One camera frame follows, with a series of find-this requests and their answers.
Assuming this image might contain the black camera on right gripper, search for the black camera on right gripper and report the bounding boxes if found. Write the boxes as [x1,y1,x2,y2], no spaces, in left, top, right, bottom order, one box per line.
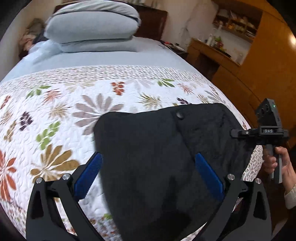
[255,98,282,127]

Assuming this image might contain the wooden cabinet with shelves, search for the wooden cabinet with shelves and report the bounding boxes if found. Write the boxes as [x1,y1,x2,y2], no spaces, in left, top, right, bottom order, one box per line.
[187,1,295,147]

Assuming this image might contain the black pants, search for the black pants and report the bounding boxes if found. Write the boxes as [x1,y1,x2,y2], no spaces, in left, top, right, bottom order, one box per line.
[94,103,255,240]

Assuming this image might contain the light blue lower pillow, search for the light blue lower pillow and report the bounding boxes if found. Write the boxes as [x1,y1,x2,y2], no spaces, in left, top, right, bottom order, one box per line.
[57,37,149,53]

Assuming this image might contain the clothes pile beside bed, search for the clothes pile beside bed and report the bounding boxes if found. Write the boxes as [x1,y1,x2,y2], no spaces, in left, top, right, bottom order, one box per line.
[18,18,48,54]

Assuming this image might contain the floral quilted bedspread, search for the floral quilted bedspread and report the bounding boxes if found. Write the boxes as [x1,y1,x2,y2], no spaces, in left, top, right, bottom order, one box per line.
[1,66,263,240]

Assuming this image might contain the person's right hand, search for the person's right hand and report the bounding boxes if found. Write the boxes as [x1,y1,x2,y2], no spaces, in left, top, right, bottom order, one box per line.
[263,147,295,194]

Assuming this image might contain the person's right forearm beige sleeve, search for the person's right forearm beige sleeve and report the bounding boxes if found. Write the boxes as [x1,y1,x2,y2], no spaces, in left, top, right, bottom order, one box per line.
[285,185,296,209]

